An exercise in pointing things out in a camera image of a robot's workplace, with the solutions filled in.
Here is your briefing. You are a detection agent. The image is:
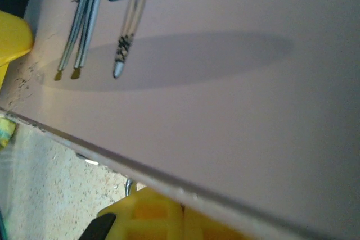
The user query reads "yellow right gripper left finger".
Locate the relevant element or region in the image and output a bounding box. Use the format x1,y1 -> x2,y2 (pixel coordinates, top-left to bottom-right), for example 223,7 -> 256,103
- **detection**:
78,187 -> 186,240

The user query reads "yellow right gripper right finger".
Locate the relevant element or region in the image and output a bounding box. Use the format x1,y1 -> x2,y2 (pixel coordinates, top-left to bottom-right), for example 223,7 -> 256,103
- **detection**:
184,207 -> 249,240

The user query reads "pink wedding cartoon tin box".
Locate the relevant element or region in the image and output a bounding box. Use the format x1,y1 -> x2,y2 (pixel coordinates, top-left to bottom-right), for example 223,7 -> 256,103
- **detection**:
0,0 -> 360,240

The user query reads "silver box latch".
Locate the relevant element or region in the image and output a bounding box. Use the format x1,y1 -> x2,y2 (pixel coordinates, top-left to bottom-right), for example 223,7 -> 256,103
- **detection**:
75,152 -> 100,167

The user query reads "yellow green object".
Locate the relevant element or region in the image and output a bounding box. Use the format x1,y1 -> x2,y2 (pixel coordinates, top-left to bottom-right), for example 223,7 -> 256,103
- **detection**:
0,117 -> 16,151

